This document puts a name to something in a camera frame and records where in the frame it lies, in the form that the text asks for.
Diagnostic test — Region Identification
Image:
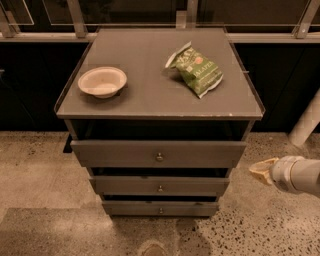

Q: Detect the grey middle drawer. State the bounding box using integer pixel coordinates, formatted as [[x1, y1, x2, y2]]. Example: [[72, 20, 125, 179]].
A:
[[90, 176, 229, 196]]

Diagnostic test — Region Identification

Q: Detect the metal window railing frame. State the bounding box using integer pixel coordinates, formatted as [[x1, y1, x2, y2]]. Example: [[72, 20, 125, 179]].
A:
[[0, 0, 320, 43]]

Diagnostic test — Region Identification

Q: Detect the grey top drawer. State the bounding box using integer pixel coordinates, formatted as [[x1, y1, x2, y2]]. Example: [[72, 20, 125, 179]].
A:
[[71, 140, 246, 168]]

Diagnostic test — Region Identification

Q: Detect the beige paper bowl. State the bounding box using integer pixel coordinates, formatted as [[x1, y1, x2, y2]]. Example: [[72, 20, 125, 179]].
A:
[[77, 67, 127, 99]]

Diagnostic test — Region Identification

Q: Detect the grey drawer cabinet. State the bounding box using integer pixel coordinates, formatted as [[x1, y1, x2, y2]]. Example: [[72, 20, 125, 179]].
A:
[[55, 28, 264, 203]]

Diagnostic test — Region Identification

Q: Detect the green jalapeno chip bag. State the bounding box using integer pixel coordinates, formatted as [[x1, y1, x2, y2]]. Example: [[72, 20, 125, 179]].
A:
[[165, 42, 223, 99]]

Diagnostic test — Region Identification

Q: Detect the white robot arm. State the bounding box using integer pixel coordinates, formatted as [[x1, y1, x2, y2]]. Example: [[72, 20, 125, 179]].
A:
[[249, 93, 320, 197]]

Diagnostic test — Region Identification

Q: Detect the grey bottom drawer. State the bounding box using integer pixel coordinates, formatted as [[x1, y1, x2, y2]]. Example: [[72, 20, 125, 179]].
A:
[[102, 201, 219, 217]]

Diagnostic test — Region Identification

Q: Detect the grey drawer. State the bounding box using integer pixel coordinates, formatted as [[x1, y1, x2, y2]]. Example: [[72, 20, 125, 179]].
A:
[[102, 201, 219, 217], [90, 176, 229, 196], [71, 140, 246, 168]]

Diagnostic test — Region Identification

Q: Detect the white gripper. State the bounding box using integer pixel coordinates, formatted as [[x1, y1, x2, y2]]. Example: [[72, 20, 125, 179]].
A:
[[249, 156, 304, 194]]

